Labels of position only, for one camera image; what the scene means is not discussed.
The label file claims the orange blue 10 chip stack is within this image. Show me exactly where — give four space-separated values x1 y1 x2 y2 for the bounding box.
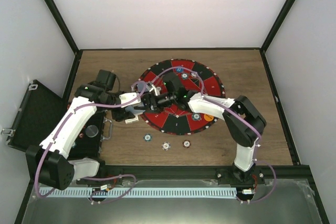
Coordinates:
162 142 171 151

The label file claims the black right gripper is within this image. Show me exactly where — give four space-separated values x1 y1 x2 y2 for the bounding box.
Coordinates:
134 92 176 114

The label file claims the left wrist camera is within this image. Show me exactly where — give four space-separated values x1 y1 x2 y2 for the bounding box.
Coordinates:
95 69 117 91

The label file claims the black poker set case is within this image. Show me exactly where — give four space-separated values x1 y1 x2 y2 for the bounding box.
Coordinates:
2 80 106 160

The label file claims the round grey metal disc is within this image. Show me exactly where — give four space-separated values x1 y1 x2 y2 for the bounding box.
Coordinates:
85 125 99 138

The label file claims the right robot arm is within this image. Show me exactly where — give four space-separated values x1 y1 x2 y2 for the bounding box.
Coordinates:
141 91 267 184

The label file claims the light blue slotted cable duct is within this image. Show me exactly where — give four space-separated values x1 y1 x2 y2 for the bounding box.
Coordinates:
49 187 237 199

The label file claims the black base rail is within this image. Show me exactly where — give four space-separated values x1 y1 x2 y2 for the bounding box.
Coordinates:
76 165 310 185

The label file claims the orange dealer button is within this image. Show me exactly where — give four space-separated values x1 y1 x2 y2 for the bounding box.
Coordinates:
204 114 214 122

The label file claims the round red black poker mat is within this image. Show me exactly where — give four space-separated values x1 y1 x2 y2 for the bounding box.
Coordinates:
140 59 225 135

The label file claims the white card box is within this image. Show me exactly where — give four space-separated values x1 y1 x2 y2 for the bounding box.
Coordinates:
125 115 139 124

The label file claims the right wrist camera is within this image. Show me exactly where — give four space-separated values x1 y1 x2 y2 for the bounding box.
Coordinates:
163 72 184 93

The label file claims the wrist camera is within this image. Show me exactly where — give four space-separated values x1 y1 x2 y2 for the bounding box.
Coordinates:
95 69 117 91
163 72 184 93

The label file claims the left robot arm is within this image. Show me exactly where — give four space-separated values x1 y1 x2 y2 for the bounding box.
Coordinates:
26 84 143 198

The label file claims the black enclosure frame post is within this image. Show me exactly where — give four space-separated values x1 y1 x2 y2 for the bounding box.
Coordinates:
28 0 81 51

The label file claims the red 100 chip stack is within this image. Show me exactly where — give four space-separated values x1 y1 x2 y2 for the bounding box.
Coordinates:
183 140 191 148

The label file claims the blue backed card deck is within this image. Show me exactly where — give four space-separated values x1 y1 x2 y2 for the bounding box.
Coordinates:
125 105 144 115

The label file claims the dealt card seat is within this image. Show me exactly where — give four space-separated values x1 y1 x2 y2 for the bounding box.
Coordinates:
136 81 150 92

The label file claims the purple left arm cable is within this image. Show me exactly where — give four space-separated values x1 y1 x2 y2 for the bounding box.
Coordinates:
35 81 148 198

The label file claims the green blue 50 chip stack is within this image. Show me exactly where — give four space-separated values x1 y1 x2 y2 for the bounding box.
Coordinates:
143 134 152 142

